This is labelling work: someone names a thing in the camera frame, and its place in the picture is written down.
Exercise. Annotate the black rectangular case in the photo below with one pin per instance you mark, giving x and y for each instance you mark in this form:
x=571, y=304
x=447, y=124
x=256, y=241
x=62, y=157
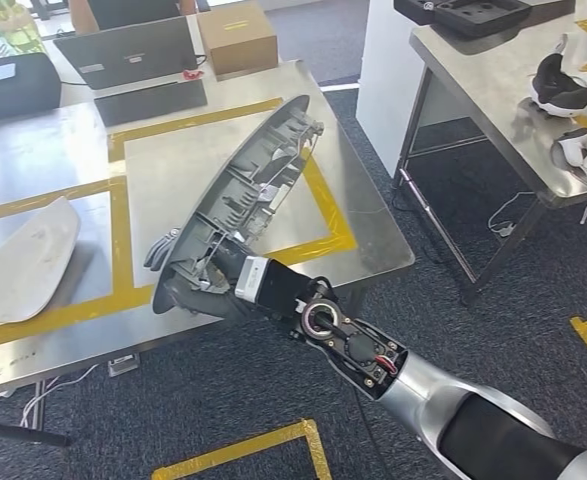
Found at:
x=18, y=93

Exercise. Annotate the yellow workbench tape outline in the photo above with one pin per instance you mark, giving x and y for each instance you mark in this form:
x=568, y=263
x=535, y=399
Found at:
x=120, y=252

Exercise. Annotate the white black VR headset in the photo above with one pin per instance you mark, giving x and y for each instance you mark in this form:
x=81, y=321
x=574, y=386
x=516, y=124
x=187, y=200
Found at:
x=558, y=83

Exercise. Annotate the stainless steel workbench table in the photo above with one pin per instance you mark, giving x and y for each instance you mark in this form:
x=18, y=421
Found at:
x=173, y=179

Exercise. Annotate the white curved plastic part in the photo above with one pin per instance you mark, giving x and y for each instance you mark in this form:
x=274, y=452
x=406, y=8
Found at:
x=18, y=265

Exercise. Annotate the tall white panel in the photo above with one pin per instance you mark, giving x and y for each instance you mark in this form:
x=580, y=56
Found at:
x=383, y=79

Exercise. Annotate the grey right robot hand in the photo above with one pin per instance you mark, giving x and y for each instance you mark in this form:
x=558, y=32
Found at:
x=225, y=301

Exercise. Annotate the brown cardboard box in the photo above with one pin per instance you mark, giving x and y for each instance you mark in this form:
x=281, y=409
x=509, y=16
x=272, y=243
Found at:
x=238, y=46

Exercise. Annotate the grey plastic wheel hubcap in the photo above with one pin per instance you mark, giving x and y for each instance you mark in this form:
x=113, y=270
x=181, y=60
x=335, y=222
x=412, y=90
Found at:
x=253, y=172

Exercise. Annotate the small red clip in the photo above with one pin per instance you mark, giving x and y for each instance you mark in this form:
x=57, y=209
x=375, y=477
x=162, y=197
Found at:
x=193, y=74

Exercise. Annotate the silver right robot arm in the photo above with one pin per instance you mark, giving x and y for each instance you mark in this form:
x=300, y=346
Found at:
x=423, y=391

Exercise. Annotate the dark grey laptop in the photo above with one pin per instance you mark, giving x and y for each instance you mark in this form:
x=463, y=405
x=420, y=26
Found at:
x=128, y=53

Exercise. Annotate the metal floor socket plate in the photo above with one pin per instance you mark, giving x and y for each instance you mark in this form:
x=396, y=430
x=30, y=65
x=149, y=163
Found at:
x=123, y=366

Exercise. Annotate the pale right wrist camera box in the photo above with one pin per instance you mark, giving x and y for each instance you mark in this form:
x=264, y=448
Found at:
x=251, y=278

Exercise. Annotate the black foam tray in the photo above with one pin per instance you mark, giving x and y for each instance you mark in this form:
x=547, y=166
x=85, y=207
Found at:
x=463, y=16

